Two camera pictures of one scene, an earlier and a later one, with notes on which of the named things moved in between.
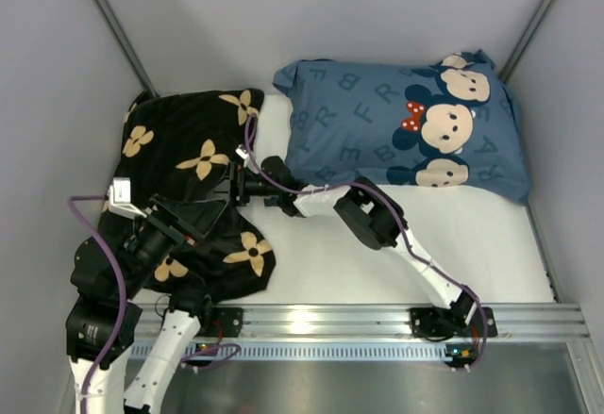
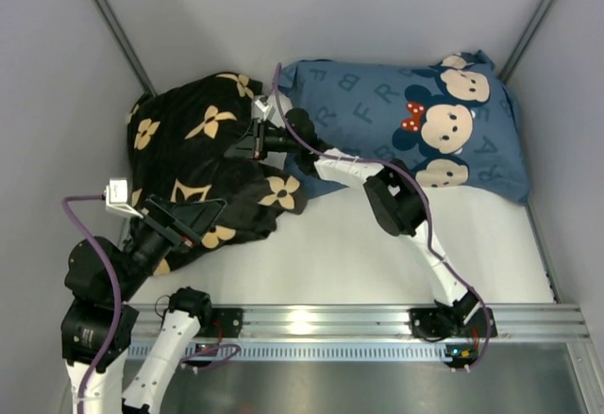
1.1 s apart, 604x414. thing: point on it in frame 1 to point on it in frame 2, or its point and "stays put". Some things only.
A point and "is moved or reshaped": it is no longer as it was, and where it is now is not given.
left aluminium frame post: [125, 38] stays put
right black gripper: [240, 184] to [257, 140]
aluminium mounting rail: [393, 323] stays put
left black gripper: [176, 224] stays put
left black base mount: [225, 322] stays put
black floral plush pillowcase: [181, 150] is moved or reshaped
